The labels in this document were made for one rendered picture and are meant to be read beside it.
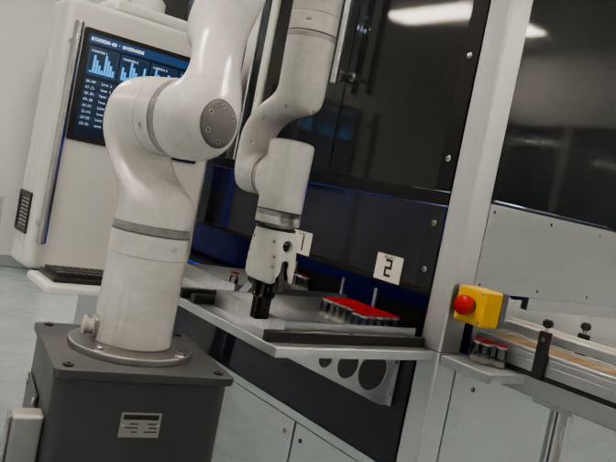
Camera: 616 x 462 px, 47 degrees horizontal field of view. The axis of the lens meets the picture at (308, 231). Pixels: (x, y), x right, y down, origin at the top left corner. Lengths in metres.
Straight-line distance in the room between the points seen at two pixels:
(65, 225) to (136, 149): 0.99
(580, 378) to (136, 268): 0.84
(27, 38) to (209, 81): 5.75
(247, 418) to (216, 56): 1.21
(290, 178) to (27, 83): 5.57
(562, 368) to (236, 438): 1.00
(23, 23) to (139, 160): 5.68
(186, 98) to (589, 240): 1.13
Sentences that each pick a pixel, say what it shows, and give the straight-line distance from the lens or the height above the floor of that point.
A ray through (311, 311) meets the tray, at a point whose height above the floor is 0.88.
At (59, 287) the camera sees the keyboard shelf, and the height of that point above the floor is 0.80.
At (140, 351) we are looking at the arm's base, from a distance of 1.10.
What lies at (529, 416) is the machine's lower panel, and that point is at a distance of 1.82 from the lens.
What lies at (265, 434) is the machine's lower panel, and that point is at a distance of 1.97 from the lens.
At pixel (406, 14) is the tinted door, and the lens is 1.76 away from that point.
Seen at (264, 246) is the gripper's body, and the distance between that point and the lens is 1.30.
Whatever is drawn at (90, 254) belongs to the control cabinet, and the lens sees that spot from 2.13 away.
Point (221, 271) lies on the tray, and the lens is 1.91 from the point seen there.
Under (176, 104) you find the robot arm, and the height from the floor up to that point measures 1.24.
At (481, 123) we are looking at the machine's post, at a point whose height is 1.36.
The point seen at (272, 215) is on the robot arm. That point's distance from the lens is 1.28.
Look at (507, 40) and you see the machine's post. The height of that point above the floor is 1.53.
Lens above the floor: 1.15
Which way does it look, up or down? 3 degrees down
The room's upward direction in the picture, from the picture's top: 11 degrees clockwise
